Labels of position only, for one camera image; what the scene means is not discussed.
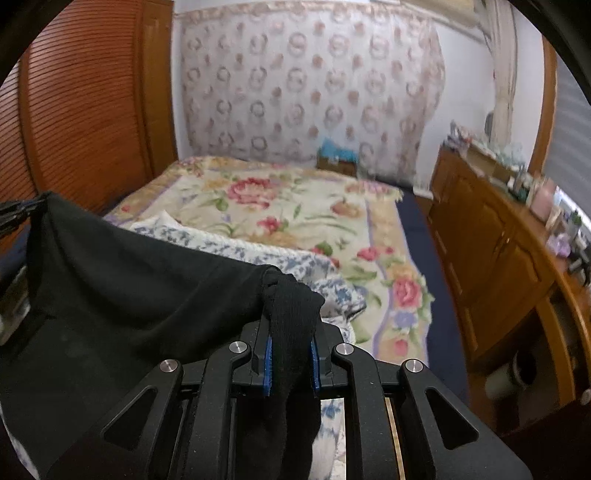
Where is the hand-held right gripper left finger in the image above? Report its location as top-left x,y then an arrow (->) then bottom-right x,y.
46,318 -> 275,480

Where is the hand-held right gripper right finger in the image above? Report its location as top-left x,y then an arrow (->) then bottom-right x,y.
310,322 -> 532,480

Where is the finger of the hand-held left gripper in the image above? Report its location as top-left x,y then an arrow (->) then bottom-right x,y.
0,211 -> 34,237
0,196 -> 51,217

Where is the tied floral curtain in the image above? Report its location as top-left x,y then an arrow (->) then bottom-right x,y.
480,0 -> 518,144

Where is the pink ring-patterned curtain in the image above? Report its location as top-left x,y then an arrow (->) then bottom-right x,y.
173,0 -> 446,185

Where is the purple cloth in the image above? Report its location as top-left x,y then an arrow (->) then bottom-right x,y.
547,233 -> 573,257

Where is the wooden cabinet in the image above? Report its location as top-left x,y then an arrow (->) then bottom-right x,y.
429,143 -> 591,416

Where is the dark waste bin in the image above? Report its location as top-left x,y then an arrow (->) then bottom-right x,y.
512,351 -> 539,386

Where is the white roll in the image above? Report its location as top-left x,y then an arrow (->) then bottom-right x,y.
485,367 -> 518,400

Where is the black printed t-shirt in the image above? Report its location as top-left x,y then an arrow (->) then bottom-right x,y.
0,191 -> 326,480

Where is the open cardboard box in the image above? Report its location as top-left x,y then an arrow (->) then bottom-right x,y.
468,143 -> 509,178

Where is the wooden slatted wardrobe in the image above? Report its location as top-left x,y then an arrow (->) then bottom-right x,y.
0,0 -> 178,217

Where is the grey striped window blind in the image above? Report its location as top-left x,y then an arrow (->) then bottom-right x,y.
538,51 -> 591,222

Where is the cream floral blanket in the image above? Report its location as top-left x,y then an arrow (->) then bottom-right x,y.
104,157 -> 437,365

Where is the navy bed sheet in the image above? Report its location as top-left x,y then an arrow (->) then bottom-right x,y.
397,191 -> 469,402

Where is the pink bottle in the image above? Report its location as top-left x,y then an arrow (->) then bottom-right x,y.
531,179 -> 557,220

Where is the black tripod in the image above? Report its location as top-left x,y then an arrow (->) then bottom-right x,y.
568,251 -> 591,287

